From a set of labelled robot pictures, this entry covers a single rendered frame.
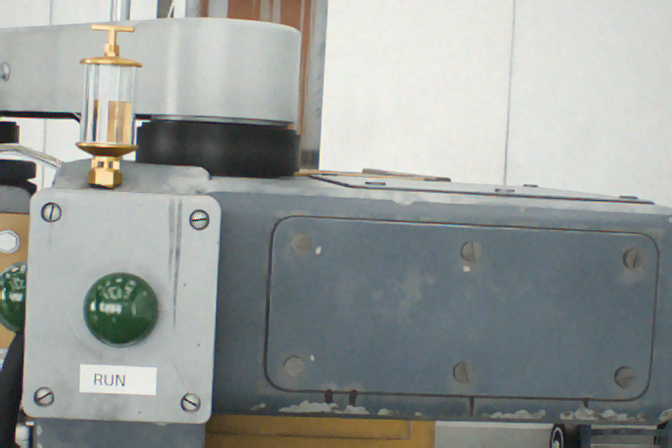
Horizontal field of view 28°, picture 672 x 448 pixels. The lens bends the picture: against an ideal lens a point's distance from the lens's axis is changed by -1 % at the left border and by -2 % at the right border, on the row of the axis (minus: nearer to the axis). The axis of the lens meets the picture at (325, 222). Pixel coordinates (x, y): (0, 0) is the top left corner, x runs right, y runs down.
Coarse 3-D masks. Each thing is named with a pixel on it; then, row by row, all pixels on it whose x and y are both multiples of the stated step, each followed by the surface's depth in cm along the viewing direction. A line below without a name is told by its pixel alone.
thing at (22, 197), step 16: (0, 192) 94; (16, 192) 94; (0, 208) 94; (16, 208) 94; (0, 224) 93; (16, 224) 94; (0, 240) 93; (16, 240) 93; (0, 256) 94; (16, 256) 94; (0, 272) 94; (0, 336) 94
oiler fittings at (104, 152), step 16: (112, 32) 60; (112, 48) 60; (128, 64) 59; (80, 144) 59; (96, 144) 59; (112, 144) 59; (96, 160) 60; (112, 160) 60; (96, 176) 60; (112, 176) 60
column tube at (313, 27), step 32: (192, 0) 106; (224, 0) 106; (256, 0) 106; (288, 0) 107; (320, 0) 107; (320, 32) 107; (320, 64) 107; (320, 96) 108; (288, 128) 107; (320, 128) 108
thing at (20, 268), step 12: (12, 264) 54; (24, 264) 54; (0, 276) 54; (12, 276) 53; (24, 276) 53; (0, 288) 53; (12, 288) 53; (24, 288) 53; (0, 300) 53; (12, 300) 53; (24, 300) 53; (0, 312) 53; (12, 312) 53; (24, 312) 53; (12, 324) 53; (24, 324) 53
